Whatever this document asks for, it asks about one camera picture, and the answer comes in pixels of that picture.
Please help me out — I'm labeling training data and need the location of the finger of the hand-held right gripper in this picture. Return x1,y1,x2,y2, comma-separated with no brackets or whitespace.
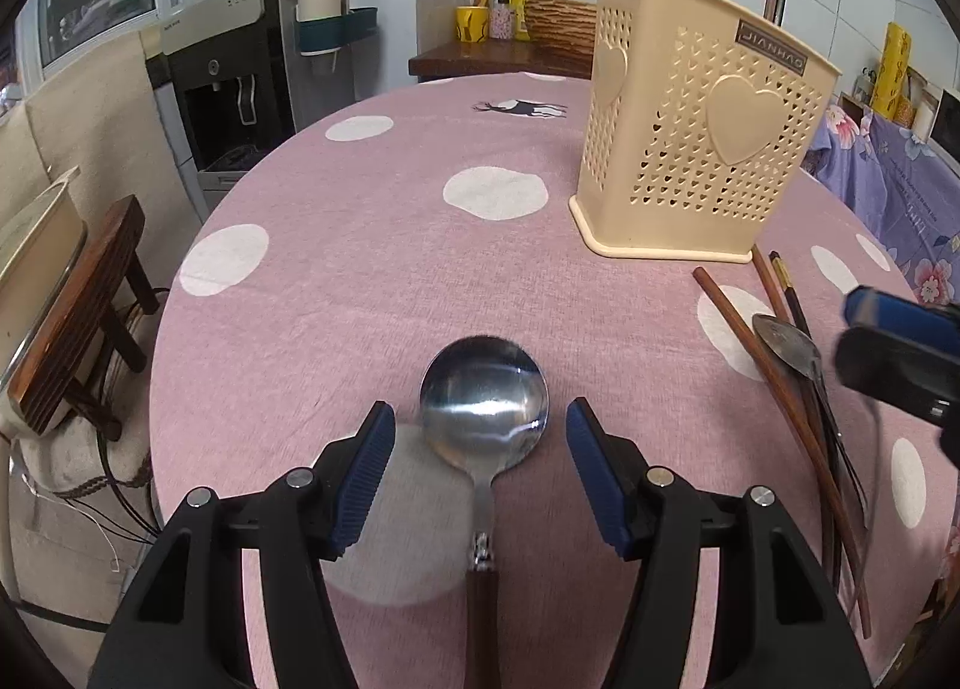
841,288,960,360
834,325,960,465

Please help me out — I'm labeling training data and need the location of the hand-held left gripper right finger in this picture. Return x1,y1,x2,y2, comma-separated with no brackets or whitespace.
565,396,875,689

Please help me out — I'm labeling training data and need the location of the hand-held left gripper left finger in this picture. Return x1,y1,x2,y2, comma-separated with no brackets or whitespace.
88,400,397,689

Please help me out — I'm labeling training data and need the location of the metal spoon wooden handle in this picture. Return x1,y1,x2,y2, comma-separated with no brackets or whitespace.
418,335,550,689

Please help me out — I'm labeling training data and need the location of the beige plastic utensil holder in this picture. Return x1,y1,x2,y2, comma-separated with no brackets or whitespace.
568,0,842,263

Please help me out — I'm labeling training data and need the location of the purple floral cloth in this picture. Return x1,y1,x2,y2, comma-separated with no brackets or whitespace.
802,97,960,308

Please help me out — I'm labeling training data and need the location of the pink polka dot tablecloth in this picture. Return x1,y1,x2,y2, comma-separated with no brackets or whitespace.
148,70,960,689

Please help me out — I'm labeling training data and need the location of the white microwave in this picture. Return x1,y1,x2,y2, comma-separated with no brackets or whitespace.
926,85,960,169

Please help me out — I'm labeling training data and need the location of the yellow roll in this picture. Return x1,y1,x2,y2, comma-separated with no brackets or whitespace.
870,22,912,121

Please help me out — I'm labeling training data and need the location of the dark wooden chair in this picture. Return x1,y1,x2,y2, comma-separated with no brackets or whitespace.
0,194,162,622

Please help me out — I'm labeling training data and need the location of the cream electric cooking pot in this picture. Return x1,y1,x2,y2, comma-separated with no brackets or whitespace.
0,164,87,435

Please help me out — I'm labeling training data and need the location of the beige cloth cover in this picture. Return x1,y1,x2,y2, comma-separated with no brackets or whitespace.
0,29,203,390

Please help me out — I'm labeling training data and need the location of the water dispenser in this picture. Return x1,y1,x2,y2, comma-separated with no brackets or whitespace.
146,0,301,218

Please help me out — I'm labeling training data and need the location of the striped wicker basin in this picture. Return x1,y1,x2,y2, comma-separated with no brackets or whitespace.
523,0,601,79

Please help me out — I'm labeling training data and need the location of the yellow mug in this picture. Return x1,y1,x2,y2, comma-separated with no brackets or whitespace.
456,5,492,44

